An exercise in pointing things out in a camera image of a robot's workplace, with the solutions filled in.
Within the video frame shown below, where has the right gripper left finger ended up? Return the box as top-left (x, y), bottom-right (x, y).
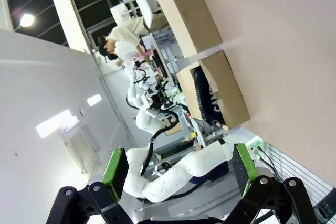
top-left (46, 147), bottom-right (131, 224)

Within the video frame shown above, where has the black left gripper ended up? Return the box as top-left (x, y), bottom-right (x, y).
top-left (149, 93), bottom-right (170, 111)

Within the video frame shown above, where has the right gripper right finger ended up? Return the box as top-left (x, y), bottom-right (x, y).
top-left (223, 142), bottom-right (320, 224)

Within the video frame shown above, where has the navy blue pencil case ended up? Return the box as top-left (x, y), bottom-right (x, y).
top-left (192, 66), bottom-right (229, 131)

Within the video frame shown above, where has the cardboard box with lid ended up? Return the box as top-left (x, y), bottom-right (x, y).
top-left (156, 0), bottom-right (224, 59)

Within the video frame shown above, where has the green lit connector box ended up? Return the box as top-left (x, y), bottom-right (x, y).
top-left (245, 135), bottom-right (266, 162)

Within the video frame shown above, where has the small brown cardboard box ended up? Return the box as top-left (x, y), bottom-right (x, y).
top-left (163, 122), bottom-right (184, 137)

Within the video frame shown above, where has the large open cardboard box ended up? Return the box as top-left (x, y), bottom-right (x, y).
top-left (176, 50), bottom-right (251, 132)

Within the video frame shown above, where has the white ceiling air vent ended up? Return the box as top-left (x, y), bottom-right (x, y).
top-left (59, 123), bottom-right (101, 175)

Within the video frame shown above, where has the grooved aluminium table plate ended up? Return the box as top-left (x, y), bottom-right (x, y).
top-left (256, 142), bottom-right (332, 210)

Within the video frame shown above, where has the small rectangular ceiling light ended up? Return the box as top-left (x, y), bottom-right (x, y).
top-left (86, 93), bottom-right (102, 107)

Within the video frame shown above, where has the person in white coat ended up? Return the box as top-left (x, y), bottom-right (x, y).
top-left (98, 11), bottom-right (169, 62)

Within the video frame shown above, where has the large rectangular ceiling light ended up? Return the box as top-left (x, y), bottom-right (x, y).
top-left (35, 109), bottom-right (80, 138)

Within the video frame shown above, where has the round ceiling lamp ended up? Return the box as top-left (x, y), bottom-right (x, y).
top-left (19, 13), bottom-right (35, 28)

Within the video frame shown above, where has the black connector cable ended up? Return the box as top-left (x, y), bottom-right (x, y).
top-left (255, 144), bottom-right (279, 179)

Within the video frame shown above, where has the black cable sleeve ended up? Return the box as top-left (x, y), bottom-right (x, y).
top-left (140, 110), bottom-right (182, 178)

